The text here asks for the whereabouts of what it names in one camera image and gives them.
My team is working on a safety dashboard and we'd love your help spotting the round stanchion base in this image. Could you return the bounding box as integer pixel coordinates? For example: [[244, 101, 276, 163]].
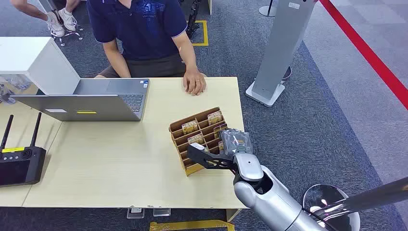
[[258, 0, 279, 17]]

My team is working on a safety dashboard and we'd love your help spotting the grey laptop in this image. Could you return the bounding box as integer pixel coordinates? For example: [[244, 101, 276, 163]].
[[11, 78, 151, 123]]

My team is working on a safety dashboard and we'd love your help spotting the white cabinet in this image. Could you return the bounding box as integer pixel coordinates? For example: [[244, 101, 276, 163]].
[[0, 37, 81, 96]]

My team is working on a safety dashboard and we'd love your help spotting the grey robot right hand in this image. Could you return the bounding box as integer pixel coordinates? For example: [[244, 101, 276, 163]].
[[219, 128, 254, 159]]

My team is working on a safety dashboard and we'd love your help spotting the wooden table leg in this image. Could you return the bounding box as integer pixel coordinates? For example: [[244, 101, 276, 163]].
[[226, 208, 243, 223]]

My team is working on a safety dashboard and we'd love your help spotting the chair base with casters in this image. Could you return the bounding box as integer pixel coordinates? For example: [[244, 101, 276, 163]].
[[50, 24, 84, 47]]

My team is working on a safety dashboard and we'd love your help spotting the wooden card holder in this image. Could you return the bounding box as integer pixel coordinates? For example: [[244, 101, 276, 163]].
[[168, 106, 239, 177]]

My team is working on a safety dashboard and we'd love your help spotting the person's left hand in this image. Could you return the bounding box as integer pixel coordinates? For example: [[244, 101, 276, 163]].
[[183, 67, 207, 97]]

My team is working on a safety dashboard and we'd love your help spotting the clear acrylic bracket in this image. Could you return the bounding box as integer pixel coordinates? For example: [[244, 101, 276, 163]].
[[126, 207, 146, 220], [153, 207, 172, 218]]

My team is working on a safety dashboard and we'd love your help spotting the black machine frame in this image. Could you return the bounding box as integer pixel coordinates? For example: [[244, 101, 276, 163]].
[[185, 0, 203, 39]]

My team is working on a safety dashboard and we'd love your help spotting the silver kiosk stand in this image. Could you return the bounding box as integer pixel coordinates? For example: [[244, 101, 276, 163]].
[[245, 0, 317, 108]]

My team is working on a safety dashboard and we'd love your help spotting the chrome stanchion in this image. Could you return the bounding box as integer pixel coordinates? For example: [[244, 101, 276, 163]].
[[302, 176, 408, 231]]

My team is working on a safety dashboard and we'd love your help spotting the red barrier belt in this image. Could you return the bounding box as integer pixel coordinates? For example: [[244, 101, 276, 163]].
[[319, 0, 408, 111]]

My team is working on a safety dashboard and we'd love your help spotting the black remote controller with antennas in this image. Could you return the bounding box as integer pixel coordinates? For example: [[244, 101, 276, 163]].
[[0, 112, 47, 188]]

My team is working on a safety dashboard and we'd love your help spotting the white shoe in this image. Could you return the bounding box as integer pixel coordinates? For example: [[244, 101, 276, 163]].
[[46, 12, 66, 38], [58, 7, 78, 32]]

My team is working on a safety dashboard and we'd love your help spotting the person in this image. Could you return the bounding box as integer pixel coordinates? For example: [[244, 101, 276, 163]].
[[10, 0, 81, 38], [87, 0, 208, 96]]

